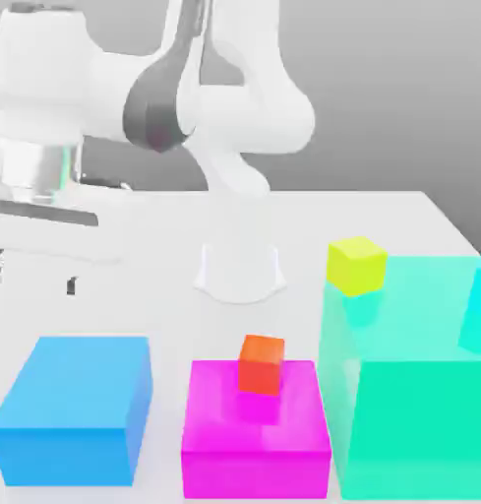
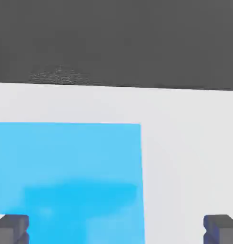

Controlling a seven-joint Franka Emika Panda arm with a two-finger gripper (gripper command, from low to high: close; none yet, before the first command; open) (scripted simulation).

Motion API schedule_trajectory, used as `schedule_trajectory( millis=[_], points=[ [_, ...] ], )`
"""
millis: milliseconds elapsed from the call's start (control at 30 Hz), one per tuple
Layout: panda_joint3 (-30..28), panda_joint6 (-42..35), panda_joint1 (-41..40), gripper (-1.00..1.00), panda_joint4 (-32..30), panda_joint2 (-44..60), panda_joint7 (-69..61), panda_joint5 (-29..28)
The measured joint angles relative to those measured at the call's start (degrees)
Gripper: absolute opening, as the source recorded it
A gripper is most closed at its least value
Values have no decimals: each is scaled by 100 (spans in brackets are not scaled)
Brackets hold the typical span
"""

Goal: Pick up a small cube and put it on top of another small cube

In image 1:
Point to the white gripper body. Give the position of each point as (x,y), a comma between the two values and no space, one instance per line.
(47,236)

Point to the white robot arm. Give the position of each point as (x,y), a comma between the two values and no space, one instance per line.
(244,118)

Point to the small orange cube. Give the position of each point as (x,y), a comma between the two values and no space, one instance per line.
(260,372)

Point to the small yellow cube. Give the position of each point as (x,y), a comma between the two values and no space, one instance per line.
(356,265)

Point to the small cyan cube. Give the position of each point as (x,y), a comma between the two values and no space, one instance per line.
(480,315)

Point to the large blue box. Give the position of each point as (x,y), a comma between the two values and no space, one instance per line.
(67,386)

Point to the large magenta box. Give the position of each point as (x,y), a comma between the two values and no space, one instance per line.
(224,453)

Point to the large turquoise box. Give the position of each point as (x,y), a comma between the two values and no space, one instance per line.
(413,425)

